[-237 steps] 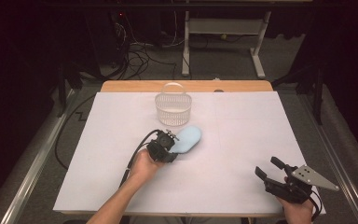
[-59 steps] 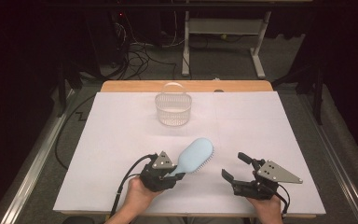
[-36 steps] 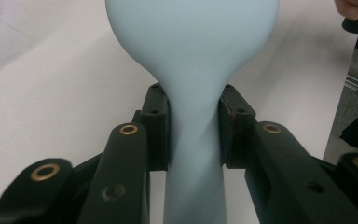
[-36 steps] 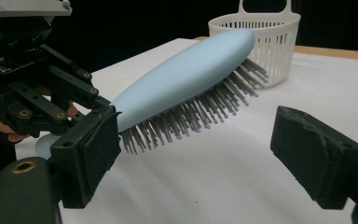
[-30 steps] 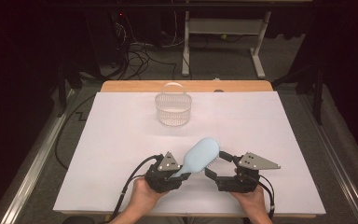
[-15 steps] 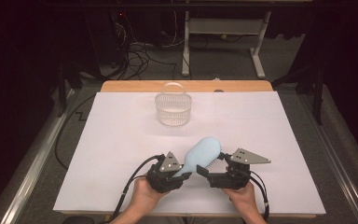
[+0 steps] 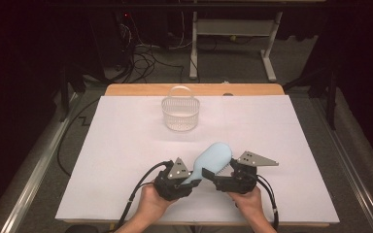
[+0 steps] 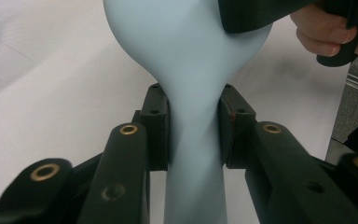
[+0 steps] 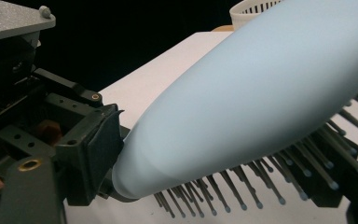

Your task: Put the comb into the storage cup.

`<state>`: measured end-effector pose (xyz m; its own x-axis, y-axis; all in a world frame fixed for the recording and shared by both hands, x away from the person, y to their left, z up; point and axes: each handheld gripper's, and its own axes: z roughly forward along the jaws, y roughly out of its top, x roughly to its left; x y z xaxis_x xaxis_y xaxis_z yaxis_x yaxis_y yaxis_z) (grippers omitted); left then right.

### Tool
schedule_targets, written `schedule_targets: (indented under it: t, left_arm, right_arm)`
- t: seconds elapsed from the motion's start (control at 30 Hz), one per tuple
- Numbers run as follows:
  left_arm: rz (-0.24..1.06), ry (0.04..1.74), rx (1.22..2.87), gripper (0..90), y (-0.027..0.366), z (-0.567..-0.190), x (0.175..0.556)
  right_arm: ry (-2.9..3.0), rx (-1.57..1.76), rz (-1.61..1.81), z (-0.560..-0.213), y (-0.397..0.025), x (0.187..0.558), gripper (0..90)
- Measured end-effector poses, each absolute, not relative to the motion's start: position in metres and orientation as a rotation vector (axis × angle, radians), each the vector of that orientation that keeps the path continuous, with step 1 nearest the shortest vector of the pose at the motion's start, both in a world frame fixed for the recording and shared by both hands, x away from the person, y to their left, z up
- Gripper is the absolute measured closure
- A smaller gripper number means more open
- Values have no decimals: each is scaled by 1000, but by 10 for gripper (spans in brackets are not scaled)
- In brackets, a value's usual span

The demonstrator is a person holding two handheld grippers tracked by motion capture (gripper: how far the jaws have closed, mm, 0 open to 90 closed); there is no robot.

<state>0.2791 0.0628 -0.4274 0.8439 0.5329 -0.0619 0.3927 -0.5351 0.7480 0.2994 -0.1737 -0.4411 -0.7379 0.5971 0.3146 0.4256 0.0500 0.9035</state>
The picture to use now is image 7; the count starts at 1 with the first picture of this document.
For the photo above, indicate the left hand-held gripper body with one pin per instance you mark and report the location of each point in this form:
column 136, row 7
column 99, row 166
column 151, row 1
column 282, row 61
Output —
column 171, row 186

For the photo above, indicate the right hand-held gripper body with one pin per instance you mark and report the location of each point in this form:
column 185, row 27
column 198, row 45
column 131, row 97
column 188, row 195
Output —
column 236, row 183

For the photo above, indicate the light blue hairbrush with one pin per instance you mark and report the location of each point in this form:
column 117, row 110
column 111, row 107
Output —
column 212, row 155

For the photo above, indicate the white slotted plastic basket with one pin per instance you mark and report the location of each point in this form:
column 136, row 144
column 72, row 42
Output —
column 180, row 121

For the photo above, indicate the person's right hand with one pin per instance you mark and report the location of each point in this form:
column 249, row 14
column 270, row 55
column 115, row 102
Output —
column 249, row 204

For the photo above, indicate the person's left hand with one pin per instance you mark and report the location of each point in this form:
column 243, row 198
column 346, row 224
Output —
column 152, row 204

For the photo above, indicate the white table cover sheet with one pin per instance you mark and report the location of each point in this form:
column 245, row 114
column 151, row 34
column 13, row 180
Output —
column 126, row 145

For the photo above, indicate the wooden table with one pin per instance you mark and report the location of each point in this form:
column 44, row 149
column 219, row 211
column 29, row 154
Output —
column 136, row 89

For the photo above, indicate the dark metal stand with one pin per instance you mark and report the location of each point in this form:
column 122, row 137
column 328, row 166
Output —
column 65, row 97
column 332, row 106

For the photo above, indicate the small yellow object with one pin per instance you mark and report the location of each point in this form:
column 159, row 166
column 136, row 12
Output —
column 233, row 38

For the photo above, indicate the white metal stand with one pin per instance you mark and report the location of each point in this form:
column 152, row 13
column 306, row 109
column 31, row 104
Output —
column 233, row 27

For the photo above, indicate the aluminium floor rail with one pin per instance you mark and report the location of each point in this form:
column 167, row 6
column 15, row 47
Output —
column 35, row 174
column 353, row 174

